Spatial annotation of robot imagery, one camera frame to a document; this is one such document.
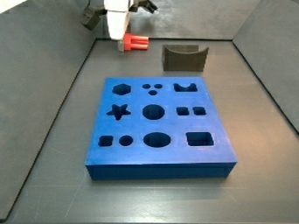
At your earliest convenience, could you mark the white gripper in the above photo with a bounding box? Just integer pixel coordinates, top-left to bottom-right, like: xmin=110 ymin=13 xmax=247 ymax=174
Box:
xmin=104 ymin=0 xmax=134 ymax=52

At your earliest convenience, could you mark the red three prong object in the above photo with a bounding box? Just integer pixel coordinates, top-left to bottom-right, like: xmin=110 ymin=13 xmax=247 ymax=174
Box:
xmin=123 ymin=33 xmax=148 ymax=51

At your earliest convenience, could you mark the black curved fixture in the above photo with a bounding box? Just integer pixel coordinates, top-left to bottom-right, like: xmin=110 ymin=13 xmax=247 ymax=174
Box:
xmin=163 ymin=45 xmax=210 ymax=72

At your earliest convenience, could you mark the blue shape sorter block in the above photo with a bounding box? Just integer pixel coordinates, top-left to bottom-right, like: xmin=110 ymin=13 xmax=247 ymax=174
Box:
xmin=86 ymin=77 xmax=238 ymax=180

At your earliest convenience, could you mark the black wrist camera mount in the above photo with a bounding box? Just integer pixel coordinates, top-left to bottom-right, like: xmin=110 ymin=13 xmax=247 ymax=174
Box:
xmin=80 ymin=0 xmax=158 ymax=31

